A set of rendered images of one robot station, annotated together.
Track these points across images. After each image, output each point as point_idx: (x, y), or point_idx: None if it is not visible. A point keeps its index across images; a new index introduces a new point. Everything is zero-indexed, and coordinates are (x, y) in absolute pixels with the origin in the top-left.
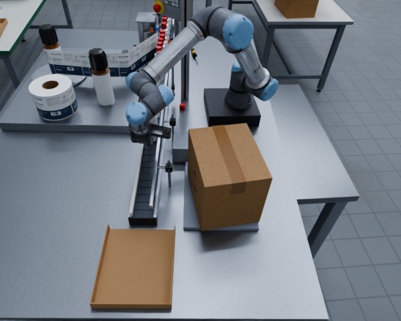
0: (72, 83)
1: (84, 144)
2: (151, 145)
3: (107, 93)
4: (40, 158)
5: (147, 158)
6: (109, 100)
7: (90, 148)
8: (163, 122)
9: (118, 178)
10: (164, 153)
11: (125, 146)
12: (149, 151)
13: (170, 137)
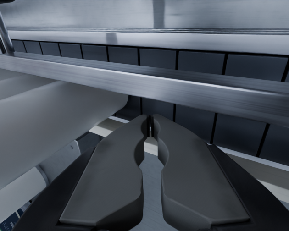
0: (27, 205)
1: (143, 223)
2: (216, 148)
3: (9, 195)
4: None
5: (246, 125)
6: (29, 177)
7: (156, 221)
8: (8, 43)
9: None
10: (171, 26)
11: (145, 155)
12: (191, 109)
13: (90, 4)
